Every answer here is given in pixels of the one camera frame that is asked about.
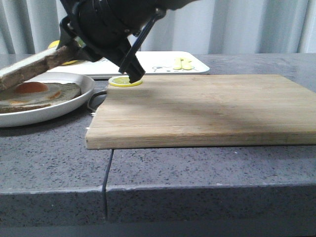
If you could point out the white bread slice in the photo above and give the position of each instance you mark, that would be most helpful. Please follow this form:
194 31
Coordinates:
36 64

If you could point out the white round plate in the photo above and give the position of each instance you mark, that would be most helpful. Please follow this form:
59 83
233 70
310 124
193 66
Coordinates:
86 84

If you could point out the wooden cutting board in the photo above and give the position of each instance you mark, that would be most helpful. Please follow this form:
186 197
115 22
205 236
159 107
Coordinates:
204 110

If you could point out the lemon slice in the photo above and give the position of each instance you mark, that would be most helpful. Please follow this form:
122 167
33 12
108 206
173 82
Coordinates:
123 81

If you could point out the pale yellow utensil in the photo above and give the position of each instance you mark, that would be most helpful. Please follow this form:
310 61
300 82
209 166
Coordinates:
177 65
186 64

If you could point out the pale yellow utensil right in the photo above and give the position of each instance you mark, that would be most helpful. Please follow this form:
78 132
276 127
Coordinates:
186 64

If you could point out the grey curtain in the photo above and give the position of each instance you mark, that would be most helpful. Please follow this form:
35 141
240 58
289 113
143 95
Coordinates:
202 27

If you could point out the white rectangular tray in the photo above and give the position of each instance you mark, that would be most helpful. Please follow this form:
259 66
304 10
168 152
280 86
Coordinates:
153 62

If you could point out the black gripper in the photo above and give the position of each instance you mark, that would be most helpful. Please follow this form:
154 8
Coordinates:
114 29

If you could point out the metal cutting board handle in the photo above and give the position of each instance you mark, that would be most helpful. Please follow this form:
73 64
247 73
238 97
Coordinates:
96 100

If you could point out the pale yellow utensil left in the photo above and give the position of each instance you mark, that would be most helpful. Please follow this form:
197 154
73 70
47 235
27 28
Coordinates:
177 65

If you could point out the yellow lemon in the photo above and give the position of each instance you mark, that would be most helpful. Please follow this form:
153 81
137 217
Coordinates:
55 44

